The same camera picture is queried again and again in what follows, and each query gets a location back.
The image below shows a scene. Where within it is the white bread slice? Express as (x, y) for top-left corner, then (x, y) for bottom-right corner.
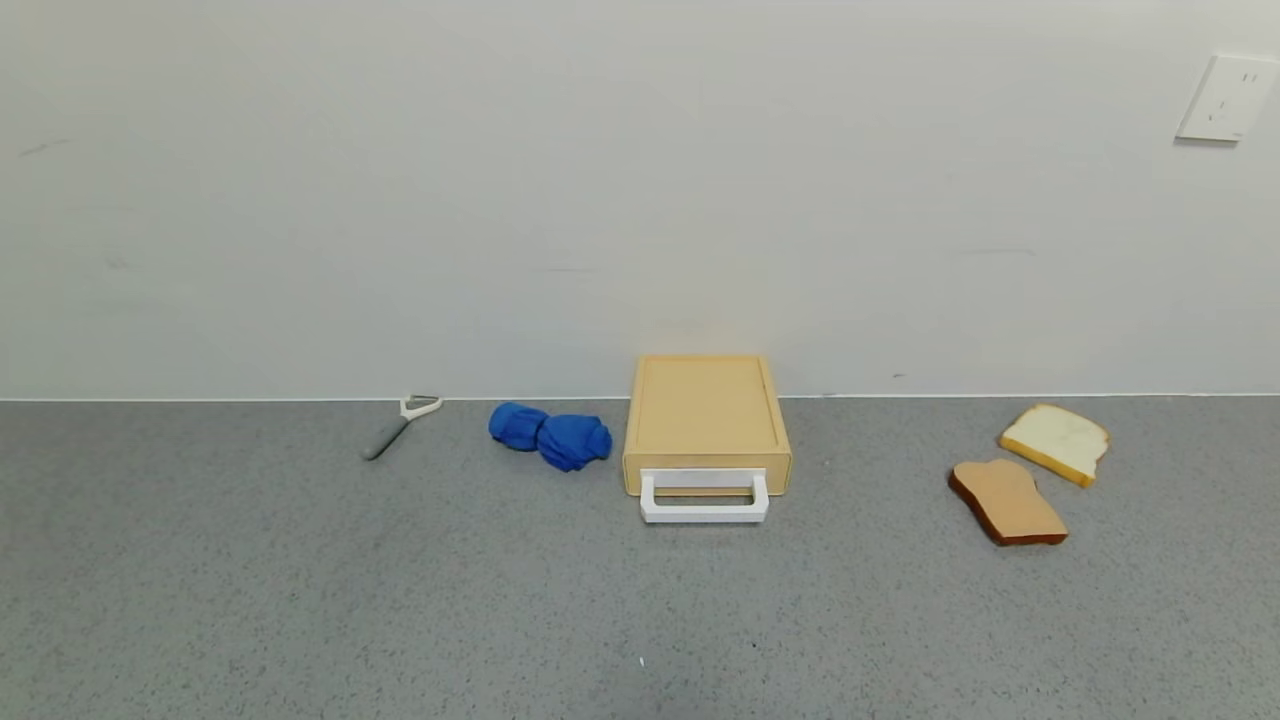
(999, 403), (1111, 489)

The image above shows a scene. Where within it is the crumpled blue cloth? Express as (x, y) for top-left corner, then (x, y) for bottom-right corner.
(488, 402), (613, 473)

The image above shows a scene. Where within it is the yellow drawer with white handle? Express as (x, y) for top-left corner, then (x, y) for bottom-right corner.
(624, 455), (793, 525)

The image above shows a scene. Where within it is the brown toast slice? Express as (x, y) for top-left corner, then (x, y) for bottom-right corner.
(948, 458), (1069, 547)

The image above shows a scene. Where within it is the peeler with grey handle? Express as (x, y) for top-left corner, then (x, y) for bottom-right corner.
(362, 394), (443, 462)

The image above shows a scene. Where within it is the white wall socket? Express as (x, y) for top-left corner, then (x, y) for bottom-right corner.
(1175, 53), (1280, 143)

